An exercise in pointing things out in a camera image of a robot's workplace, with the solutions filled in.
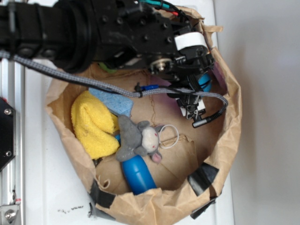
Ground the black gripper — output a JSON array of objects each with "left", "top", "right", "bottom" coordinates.
[{"left": 103, "top": 0, "right": 215, "bottom": 120}]

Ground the blue ball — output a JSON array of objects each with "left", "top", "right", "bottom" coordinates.
[{"left": 198, "top": 73, "right": 212, "bottom": 92}]

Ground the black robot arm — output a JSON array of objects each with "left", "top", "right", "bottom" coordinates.
[{"left": 0, "top": 0, "right": 214, "bottom": 126}]

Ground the light blue sponge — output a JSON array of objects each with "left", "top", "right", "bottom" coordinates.
[{"left": 89, "top": 88, "right": 134, "bottom": 117}]

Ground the grey plush mouse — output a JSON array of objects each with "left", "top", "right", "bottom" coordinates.
[{"left": 115, "top": 115, "right": 167, "bottom": 164}]

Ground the brown paper bag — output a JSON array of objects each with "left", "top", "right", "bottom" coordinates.
[{"left": 45, "top": 6, "right": 242, "bottom": 225}]

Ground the yellow fuzzy cloth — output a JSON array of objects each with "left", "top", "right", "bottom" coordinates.
[{"left": 71, "top": 90, "right": 120, "bottom": 159}]

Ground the blue plastic capsule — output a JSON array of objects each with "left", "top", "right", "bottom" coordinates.
[{"left": 116, "top": 135, "right": 157, "bottom": 195}]

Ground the white plastic tray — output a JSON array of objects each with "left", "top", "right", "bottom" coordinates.
[{"left": 22, "top": 0, "right": 235, "bottom": 225}]

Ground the grey braided cable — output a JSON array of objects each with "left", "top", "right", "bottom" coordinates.
[{"left": 0, "top": 50, "right": 229, "bottom": 128}]

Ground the aluminium frame rail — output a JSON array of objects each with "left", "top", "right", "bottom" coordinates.
[{"left": 0, "top": 59, "right": 25, "bottom": 225}]

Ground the black metal bracket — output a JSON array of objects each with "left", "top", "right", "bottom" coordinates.
[{"left": 0, "top": 97, "right": 16, "bottom": 172}]

